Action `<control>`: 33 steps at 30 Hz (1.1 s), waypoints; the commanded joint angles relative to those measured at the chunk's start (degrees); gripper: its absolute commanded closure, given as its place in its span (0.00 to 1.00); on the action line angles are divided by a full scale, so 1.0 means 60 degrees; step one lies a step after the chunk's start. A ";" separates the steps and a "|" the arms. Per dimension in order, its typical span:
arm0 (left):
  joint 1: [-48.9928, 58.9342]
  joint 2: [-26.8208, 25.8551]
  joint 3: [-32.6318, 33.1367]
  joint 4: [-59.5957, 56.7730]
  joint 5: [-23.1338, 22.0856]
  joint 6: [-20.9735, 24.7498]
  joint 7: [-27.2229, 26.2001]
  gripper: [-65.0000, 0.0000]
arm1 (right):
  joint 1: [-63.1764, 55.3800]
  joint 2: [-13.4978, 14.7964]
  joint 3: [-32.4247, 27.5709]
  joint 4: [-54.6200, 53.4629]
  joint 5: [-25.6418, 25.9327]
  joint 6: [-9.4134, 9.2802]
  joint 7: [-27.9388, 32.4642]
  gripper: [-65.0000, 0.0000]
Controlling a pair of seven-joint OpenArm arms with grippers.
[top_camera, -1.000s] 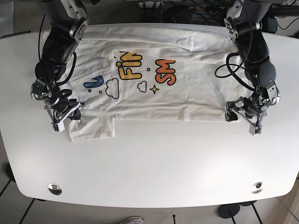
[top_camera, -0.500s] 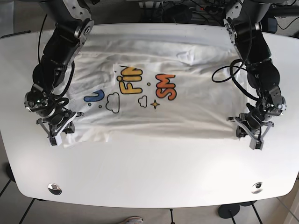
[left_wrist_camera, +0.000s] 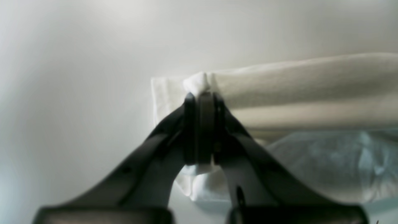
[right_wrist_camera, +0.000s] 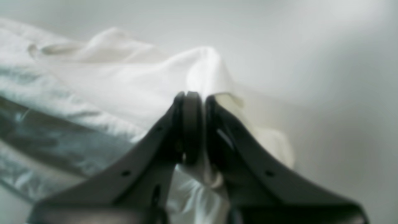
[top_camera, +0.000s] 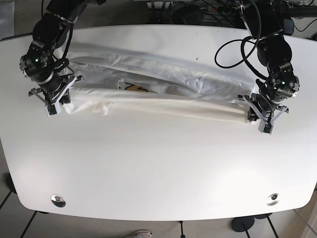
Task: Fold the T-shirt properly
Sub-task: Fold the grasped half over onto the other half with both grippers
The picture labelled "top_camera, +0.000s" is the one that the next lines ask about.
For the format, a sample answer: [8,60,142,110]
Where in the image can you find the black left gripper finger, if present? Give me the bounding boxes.
[247,108,259,122]

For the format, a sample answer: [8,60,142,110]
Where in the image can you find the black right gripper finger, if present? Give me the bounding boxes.
[59,89,71,105]

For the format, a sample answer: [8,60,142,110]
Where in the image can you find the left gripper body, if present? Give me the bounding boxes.
[238,93,289,124]

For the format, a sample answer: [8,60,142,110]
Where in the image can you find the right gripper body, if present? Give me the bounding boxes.
[28,74,84,105]

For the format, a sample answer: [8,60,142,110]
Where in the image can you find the white cartoon print T-shirt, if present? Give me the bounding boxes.
[63,43,258,123]

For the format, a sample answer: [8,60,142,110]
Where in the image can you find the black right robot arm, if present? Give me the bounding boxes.
[19,0,89,116]

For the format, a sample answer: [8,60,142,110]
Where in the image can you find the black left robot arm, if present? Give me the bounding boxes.
[235,0,300,134]

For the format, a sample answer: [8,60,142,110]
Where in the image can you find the right silver table grommet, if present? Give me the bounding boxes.
[266,193,279,206]

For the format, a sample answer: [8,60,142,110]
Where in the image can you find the silver table grommet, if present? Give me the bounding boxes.
[51,194,66,208]
[266,193,279,206]

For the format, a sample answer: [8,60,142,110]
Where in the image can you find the left silver table grommet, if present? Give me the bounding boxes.
[51,194,66,208]

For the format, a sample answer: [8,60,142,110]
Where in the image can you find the black round stand base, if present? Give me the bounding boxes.
[231,216,255,233]

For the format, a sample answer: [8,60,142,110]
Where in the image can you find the black power adapter box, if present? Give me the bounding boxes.
[172,5,204,25]

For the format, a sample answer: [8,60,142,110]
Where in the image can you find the white orange sneaker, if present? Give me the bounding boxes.
[126,230,152,238]

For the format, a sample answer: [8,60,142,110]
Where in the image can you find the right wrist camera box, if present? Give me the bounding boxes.
[45,104,61,117]

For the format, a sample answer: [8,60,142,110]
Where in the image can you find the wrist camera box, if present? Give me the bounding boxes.
[258,121,274,134]
[45,104,61,117]

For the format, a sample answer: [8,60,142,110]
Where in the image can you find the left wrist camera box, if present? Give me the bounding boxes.
[258,121,274,134]

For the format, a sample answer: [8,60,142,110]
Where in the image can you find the tangled black cables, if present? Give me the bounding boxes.
[146,0,317,33]

